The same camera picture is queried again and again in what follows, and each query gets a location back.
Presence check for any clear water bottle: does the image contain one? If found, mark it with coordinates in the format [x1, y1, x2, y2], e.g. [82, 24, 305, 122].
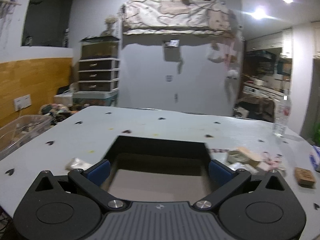
[273, 90, 292, 137]

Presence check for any oval wooden block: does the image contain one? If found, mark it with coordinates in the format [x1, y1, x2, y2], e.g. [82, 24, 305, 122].
[237, 147, 263, 167]

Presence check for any white plastic drawer unit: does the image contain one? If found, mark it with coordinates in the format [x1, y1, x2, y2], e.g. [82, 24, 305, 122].
[78, 57, 120, 92]

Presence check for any white plush toy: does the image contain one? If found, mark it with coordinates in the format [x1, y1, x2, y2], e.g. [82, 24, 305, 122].
[227, 69, 239, 80]

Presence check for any white wall power socket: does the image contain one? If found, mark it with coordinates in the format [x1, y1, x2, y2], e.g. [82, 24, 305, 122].
[13, 94, 31, 112]

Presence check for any black storage box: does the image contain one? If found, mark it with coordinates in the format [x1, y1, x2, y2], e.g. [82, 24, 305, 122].
[101, 136, 214, 203]

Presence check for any glass fish tank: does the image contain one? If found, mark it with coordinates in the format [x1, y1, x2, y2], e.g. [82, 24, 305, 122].
[80, 35, 120, 60]

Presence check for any blue snack packet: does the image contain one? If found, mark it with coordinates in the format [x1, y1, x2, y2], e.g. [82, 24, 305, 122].
[309, 145, 320, 173]

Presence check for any clear plastic storage bin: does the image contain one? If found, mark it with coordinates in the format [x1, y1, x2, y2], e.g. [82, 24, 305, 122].
[0, 115, 52, 160]

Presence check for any patterned fabric canopy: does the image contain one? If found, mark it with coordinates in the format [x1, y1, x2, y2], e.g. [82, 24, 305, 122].
[120, 0, 240, 37]

